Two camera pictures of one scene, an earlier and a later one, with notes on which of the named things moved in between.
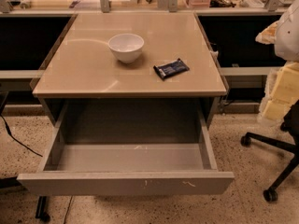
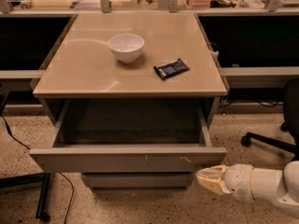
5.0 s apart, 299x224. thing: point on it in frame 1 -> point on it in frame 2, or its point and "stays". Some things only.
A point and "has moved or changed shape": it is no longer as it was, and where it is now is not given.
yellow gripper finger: x=285 y=90 -> x=235 y=179
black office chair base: x=290 y=124 stays
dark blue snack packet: x=172 y=68 stays
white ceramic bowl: x=126 y=47 stays
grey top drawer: x=128 y=147 has moved or changed shape
